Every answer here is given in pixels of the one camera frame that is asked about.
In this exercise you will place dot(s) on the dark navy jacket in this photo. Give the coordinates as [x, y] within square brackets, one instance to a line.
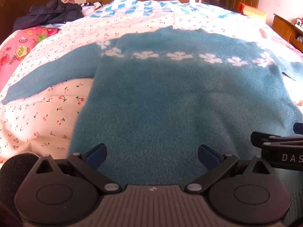
[47, 14]

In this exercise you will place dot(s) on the wooden side cabinet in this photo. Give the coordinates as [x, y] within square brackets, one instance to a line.
[283, 28]

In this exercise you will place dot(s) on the cherry print bed sheet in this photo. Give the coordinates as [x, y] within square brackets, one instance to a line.
[42, 123]

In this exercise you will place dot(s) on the orange box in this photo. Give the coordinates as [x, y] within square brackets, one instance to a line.
[254, 13]

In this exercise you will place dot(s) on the pink cartoon print sheet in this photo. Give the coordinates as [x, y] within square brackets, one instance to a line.
[21, 49]

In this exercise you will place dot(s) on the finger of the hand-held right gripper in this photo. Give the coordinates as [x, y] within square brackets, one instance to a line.
[262, 138]
[298, 128]

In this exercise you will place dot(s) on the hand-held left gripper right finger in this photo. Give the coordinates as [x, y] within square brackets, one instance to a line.
[206, 156]

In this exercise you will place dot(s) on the blue sweater with white flowers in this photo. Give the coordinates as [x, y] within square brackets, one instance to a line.
[161, 99]

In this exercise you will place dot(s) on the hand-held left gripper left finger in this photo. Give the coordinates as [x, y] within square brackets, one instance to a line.
[96, 155]

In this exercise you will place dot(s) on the blue white checkered blanket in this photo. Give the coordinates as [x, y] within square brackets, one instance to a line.
[132, 7]

